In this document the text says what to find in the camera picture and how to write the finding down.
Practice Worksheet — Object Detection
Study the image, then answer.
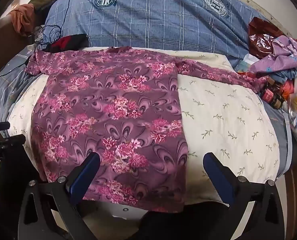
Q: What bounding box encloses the black cable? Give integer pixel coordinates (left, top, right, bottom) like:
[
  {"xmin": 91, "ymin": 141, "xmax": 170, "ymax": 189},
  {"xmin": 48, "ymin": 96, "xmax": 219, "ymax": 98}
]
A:
[{"xmin": 36, "ymin": 0, "xmax": 76, "ymax": 49}]

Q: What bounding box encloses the lilac printed cloth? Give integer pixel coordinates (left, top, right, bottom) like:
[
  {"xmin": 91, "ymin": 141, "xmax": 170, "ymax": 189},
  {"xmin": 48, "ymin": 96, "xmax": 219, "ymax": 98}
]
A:
[{"xmin": 249, "ymin": 35, "xmax": 297, "ymax": 77}]

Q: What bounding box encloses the blue plaid blanket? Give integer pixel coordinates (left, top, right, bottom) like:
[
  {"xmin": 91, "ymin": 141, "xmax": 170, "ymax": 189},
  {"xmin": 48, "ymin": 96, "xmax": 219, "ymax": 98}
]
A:
[{"xmin": 42, "ymin": 0, "xmax": 271, "ymax": 67}]

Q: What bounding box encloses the orange cloth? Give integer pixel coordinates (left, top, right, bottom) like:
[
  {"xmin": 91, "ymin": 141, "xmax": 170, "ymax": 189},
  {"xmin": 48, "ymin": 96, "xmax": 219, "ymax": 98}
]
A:
[{"xmin": 8, "ymin": 4, "xmax": 36, "ymax": 37}]

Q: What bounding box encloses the wooden headboard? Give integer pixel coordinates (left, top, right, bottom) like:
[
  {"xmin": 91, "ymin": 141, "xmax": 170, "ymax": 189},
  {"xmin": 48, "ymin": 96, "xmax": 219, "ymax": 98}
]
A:
[{"xmin": 0, "ymin": 17, "xmax": 34, "ymax": 80}]

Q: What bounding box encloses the cream leaf-print bed sheet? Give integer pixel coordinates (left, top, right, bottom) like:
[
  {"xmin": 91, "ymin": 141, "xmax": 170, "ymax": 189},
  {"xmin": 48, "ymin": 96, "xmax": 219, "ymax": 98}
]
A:
[{"xmin": 7, "ymin": 46, "xmax": 280, "ymax": 205}]

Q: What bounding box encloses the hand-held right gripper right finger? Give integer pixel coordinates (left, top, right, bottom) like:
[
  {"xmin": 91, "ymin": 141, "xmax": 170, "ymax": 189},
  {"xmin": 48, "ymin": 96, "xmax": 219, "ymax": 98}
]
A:
[{"xmin": 203, "ymin": 152, "xmax": 286, "ymax": 240}]

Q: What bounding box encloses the red plastic bag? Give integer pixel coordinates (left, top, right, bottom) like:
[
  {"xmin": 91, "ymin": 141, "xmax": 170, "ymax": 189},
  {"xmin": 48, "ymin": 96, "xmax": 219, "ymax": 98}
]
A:
[{"xmin": 248, "ymin": 17, "xmax": 286, "ymax": 55}]

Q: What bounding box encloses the blue denim cloth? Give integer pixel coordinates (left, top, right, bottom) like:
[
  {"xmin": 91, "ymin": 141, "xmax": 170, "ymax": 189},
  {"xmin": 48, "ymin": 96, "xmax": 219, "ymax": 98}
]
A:
[{"xmin": 274, "ymin": 68, "xmax": 297, "ymax": 81}]

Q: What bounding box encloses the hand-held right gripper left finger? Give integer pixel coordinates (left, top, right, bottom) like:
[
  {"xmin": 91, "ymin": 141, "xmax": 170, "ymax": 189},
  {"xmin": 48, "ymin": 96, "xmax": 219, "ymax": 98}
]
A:
[{"xmin": 18, "ymin": 152, "xmax": 101, "ymax": 240}]

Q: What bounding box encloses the purple floral shirt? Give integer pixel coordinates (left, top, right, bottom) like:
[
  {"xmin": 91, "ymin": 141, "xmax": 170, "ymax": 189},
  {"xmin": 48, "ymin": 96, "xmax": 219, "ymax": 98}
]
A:
[{"xmin": 25, "ymin": 46, "xmax": 266, "ymax": 213}]

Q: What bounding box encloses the black and red cloth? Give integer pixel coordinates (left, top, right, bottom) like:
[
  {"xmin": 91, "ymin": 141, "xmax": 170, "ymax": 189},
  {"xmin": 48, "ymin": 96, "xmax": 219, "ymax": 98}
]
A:
[{"xmin": 45, "ymin": 34, "xmax": 89, "ymax": 53}]

